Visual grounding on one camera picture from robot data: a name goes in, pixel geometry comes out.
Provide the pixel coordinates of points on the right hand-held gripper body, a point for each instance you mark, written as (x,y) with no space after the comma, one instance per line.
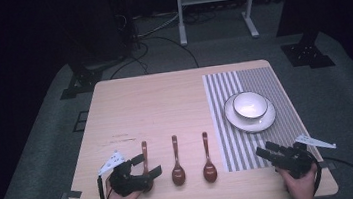
(294,161)

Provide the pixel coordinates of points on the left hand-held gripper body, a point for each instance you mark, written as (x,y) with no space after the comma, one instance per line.
(125,182)

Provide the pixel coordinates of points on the brown wooden spoon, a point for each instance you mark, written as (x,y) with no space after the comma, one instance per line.
(144,148)
(210,172)
(178,174)

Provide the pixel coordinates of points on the person's right hand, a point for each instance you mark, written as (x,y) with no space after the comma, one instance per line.
(303,187)

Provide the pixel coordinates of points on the white plate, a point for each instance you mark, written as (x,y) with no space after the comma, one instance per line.
(251,125)

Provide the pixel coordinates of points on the grey striped placemat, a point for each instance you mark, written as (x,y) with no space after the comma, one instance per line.
(234,150)

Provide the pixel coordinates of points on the grey tape strip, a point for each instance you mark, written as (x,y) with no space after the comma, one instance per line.
(329,165)
(72,194)

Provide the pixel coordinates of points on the white bowl with dark rim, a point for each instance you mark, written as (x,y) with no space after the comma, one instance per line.
(250,105)

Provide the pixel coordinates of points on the black stand base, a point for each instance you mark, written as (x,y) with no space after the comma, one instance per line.
(82,81)
(307,54)

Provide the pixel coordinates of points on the dark floor outlet frame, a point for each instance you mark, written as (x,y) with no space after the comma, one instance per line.
(80,121)

